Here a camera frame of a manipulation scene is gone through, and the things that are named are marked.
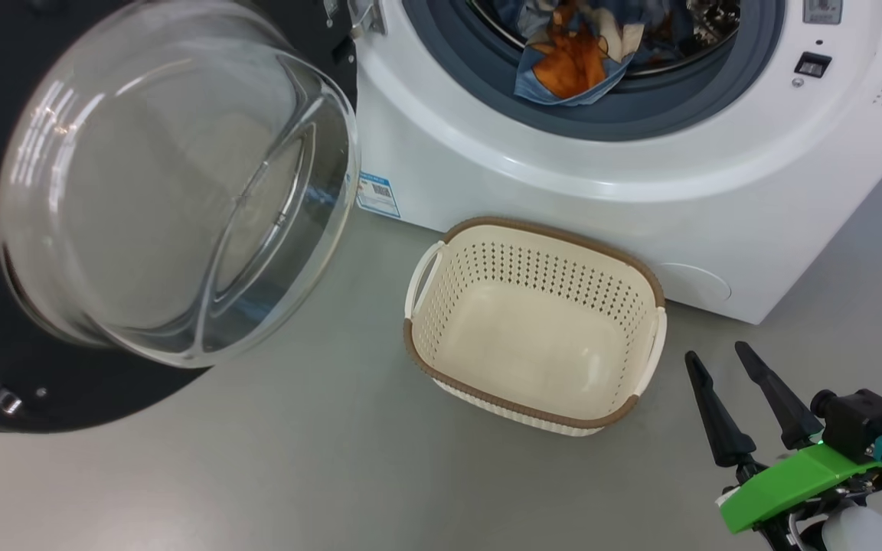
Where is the blue orange patterned cloth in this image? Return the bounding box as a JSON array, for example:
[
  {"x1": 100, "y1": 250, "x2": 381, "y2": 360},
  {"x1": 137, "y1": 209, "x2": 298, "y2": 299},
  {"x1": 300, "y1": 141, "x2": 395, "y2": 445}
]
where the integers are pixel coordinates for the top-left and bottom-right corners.
[{"x1": 465, "y1": 0, "x2": 742, "y2": 81}]

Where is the metal bracket mechanism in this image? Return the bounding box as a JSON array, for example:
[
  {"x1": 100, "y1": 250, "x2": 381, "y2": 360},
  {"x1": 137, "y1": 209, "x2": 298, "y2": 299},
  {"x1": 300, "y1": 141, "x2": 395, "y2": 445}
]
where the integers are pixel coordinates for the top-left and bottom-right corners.
[{"x1": 322, "y1": 0, "x2": 388, "y2": 41}]

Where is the cream perforated laundry basket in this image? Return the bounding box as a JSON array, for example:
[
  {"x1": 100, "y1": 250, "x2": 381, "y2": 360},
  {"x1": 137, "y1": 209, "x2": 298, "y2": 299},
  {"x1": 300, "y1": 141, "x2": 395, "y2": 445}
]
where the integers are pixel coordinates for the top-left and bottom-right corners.
[{"x1": 403, "y1": 217, "x2": 669, "y2": 437}]

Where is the blue garment with orange print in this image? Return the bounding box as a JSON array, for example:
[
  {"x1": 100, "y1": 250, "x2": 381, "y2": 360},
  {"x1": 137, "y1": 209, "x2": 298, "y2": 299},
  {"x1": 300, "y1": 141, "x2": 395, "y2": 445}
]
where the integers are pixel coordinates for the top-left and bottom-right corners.
[{"x1": 514, "y1": 0, "x2": 645, "y2": 106}]

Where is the dark round glass washer door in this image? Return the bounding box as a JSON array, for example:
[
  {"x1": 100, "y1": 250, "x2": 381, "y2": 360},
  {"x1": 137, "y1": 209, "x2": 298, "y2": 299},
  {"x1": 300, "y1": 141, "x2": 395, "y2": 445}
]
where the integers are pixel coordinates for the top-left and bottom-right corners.
[{"x1": 0, "y1": 0, "x2": 361, "y2": 433}]

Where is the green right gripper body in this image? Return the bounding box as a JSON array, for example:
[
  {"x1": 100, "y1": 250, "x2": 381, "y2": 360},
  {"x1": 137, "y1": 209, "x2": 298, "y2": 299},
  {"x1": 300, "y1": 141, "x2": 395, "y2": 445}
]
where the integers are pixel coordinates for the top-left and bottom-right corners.
[{"x1": 719, "y1": 442, "x2": 882, "y2": 535}]

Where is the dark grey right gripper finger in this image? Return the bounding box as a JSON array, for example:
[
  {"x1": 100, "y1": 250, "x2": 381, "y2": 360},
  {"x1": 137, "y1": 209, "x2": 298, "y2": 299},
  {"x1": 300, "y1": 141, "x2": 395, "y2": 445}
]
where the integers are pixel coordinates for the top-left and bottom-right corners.
[
  {"x1": 684, "y1": 350, "x2": 757, "y2": 469},
  {"x1": 734, "y1": 341, "x2": 825, "y2": 451}
]

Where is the grey rubber door gasket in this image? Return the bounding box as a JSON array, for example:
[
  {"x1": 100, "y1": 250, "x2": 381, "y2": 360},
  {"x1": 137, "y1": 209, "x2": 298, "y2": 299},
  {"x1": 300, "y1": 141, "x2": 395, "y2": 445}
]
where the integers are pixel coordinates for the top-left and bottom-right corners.
[{"x1": 403, "y1": 0, "x2": 786, "y2": 143}]

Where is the white front-load washing machine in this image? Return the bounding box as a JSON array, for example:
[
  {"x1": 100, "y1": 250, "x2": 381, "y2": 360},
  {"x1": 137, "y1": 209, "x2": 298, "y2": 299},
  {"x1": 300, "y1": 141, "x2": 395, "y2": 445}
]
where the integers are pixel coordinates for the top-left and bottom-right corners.
[{"x1": 353, "y1": 0, "x2": 882, "y2": 324}]

